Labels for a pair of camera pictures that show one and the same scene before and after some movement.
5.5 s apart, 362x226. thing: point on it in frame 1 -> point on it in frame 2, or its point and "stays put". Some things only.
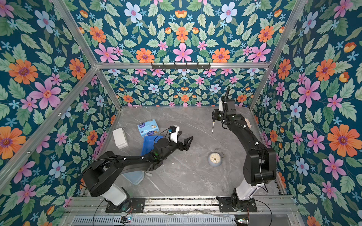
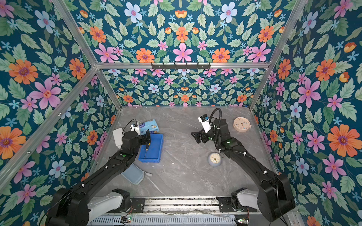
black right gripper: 217,111 -> 203,135
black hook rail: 181,66 stays put
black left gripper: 186,145 -> 143,140
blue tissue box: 150,128 stays put
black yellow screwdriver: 213,119 -> 147,149
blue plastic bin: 148,143 stays put
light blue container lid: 135,177 stays put
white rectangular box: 119,139 stays put
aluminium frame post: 296,13 stays put
